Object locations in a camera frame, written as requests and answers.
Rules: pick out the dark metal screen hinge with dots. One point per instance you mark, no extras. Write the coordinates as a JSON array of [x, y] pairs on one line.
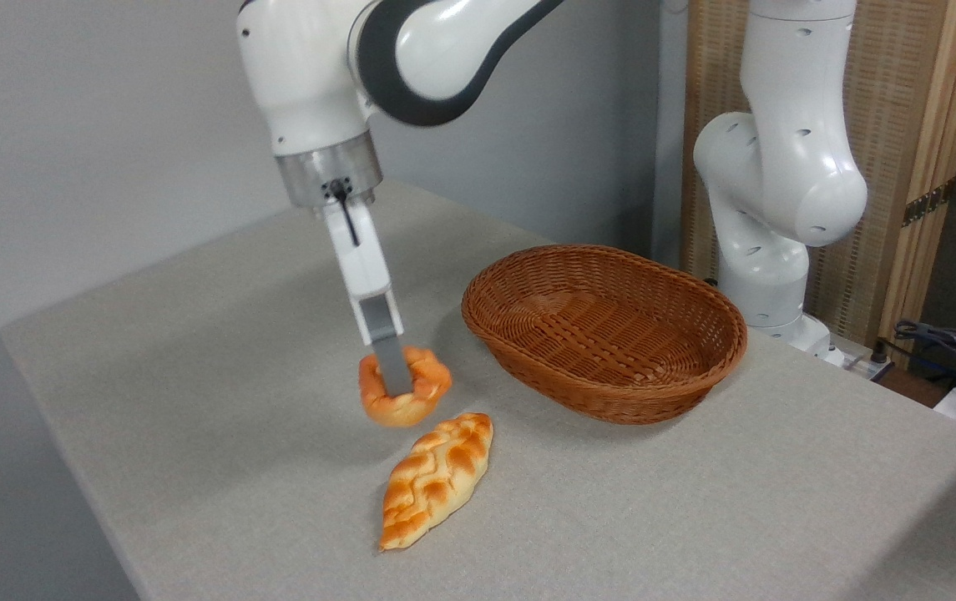
[[928, 202]]

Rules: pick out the long braided bread loaf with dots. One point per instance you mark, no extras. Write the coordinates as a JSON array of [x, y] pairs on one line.
[[437, 480]]

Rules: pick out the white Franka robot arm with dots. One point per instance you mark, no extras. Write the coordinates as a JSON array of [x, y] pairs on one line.
[[302, 75]]

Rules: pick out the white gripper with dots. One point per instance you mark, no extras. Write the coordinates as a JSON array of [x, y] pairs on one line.
[[356, 250]]

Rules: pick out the brown wicker basket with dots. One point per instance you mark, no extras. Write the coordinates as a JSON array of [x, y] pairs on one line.
[[611, 392]]

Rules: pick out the round orange bread bun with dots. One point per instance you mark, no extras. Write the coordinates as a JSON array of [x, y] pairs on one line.
[[402, 411]]

